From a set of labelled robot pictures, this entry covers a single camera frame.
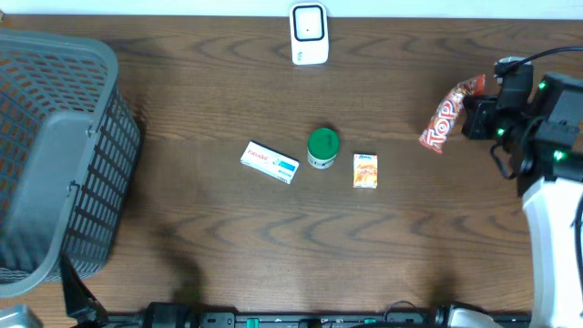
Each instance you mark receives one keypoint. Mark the white barcode scanner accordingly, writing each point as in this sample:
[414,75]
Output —
[309,34]

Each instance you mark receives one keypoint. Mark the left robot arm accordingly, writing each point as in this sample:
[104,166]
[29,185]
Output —
[77,305]

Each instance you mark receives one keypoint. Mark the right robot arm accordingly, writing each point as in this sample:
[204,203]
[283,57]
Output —
[538,126]

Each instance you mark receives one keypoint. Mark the grey plastic basket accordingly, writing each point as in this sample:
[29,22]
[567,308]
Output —
[69,146]

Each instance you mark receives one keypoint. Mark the small orange box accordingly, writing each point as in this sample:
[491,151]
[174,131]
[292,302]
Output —
[365,171]

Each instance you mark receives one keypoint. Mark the orange Top chocolate bar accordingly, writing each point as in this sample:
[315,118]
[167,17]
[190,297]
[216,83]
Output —
[443,121]

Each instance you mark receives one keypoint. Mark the green lid jar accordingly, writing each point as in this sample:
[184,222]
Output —
[323,147]

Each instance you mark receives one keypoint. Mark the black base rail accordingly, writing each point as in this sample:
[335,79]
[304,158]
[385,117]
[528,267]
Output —
[165,314]

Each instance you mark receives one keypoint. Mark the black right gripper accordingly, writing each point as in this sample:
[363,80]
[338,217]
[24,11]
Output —
[479,112]

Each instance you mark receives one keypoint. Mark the white Panadol box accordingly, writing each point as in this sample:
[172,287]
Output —
[269,162]

